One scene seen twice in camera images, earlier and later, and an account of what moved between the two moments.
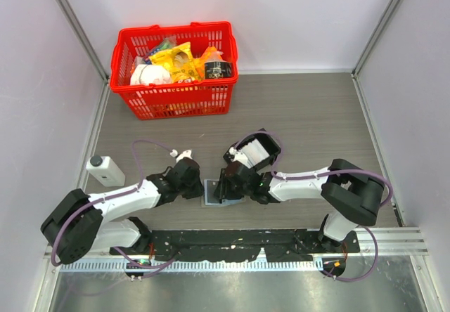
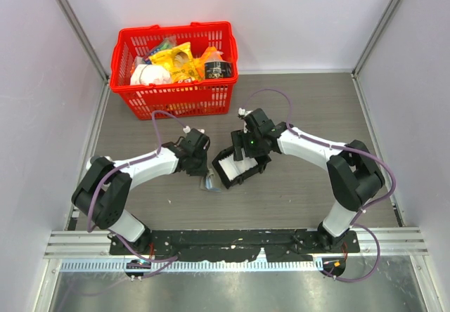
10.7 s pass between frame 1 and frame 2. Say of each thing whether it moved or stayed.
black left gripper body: moved
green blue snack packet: stayed
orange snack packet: stayed
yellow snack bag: stayed
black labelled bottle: stayed
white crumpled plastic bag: stayed
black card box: moved
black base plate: stayed
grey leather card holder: moved
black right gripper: moved
